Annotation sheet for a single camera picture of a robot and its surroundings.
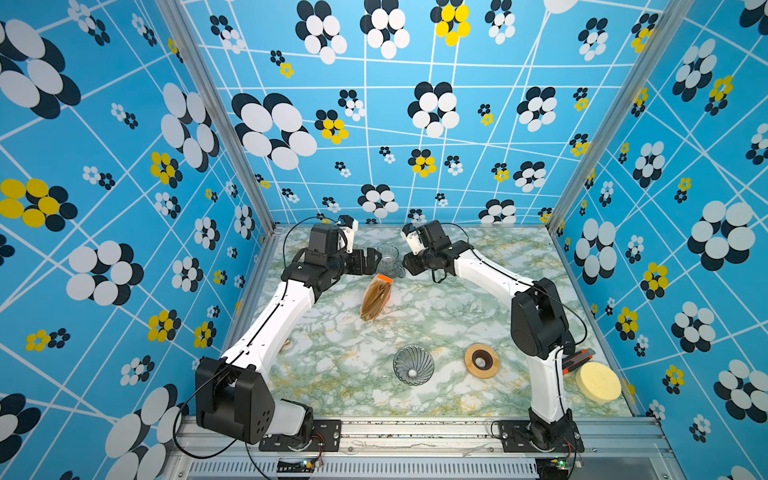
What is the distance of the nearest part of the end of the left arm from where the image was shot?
28.3 inches

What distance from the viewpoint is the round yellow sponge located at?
789 mm

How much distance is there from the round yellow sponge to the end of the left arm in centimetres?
66

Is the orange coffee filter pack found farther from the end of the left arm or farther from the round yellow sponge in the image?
the round yellow sponge
